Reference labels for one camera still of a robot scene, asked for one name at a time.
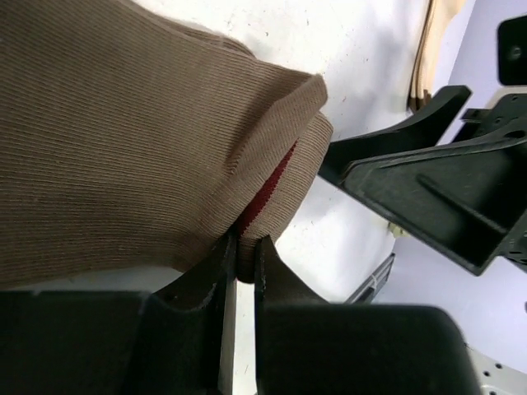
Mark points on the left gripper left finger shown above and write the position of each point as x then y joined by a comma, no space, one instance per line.
186,337

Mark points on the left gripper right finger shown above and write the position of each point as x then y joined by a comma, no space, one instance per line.
298,335

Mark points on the striped beige brown sock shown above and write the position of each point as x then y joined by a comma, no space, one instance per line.
442,34

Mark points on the aluminium front rail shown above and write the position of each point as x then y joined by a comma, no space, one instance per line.
371,286

